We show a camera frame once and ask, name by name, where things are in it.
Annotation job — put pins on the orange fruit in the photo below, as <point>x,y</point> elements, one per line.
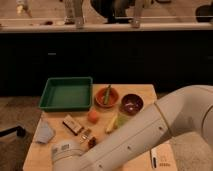
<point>93,116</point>

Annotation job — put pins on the black chair part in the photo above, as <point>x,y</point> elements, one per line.
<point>20,131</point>

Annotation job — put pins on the yellow corn cob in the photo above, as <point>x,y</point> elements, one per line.
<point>110,125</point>

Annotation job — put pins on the light blue plastic cup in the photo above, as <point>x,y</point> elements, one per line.
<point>44,132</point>

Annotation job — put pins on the green plastic tray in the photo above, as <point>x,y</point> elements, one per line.
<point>63,94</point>

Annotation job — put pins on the white handled brush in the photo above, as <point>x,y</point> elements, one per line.
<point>153,155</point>

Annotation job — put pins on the dark brown bowl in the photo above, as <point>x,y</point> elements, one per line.
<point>131,104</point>

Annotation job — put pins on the green plastic cup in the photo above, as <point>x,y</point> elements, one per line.
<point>121,120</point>

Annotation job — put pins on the orange bowl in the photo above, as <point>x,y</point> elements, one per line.
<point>113,98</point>

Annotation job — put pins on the green vegetable stick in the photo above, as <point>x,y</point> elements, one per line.
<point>107,94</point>

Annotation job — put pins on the metal fork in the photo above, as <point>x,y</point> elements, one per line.
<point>85,135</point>

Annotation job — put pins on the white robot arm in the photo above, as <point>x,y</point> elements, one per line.
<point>188,109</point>

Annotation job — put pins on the dark purple grapes bunch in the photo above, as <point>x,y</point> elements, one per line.
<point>92,142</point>

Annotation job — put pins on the brown rectangular block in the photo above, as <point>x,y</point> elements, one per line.
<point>72,124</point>

